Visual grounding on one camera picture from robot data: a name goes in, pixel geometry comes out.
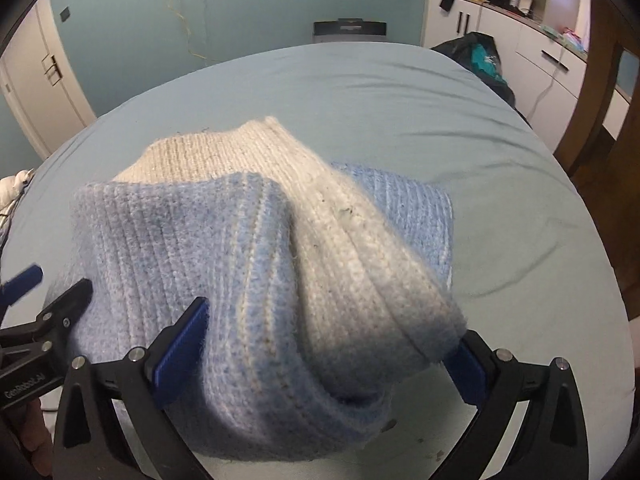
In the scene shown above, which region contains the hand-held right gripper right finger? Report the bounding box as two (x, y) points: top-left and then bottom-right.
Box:
(442, 329), (590, 480)

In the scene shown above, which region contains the thin grey cable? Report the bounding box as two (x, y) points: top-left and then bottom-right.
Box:
(201, 0), (221, 64)

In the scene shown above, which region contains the bed with blue sheet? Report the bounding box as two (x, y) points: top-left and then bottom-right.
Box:
(0, 41), (628, 480)

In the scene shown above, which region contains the black door handle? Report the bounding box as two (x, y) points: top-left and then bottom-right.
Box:
(41, 54), (63, 86)

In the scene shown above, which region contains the white door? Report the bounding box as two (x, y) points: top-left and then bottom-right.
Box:
(0, 0), (97, 161)

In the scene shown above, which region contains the grey and black box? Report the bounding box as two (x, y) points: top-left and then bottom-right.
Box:
(313, 17), (388, 45)

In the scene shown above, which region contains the yellow cable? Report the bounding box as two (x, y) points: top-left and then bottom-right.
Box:
(170, 0), (211, 64)

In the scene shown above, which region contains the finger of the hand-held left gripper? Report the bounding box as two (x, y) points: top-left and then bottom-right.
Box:
(0, 264), (44, 311)
(0, 277), (94, 356)

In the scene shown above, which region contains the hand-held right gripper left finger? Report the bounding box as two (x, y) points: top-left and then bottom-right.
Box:
(52, 296), (216, 480)

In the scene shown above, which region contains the pink packet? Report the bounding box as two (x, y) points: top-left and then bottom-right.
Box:
(540, 22), (587, 52)

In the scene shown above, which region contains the black bag with teal cloth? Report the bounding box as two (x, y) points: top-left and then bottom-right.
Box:
(430, 31), (518, 108)

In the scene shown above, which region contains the white cable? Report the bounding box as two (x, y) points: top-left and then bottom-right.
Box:
(529, 72), (557, 121)

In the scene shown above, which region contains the blue and white knit sweater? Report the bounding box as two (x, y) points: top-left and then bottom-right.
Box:
(42, 116), (468, 462)

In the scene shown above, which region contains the white low cabinet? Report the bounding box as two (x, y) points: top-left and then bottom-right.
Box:
(420, 0), (631, 146)

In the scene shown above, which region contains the person's left hand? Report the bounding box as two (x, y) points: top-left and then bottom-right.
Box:
(17, 399), (56, 463)

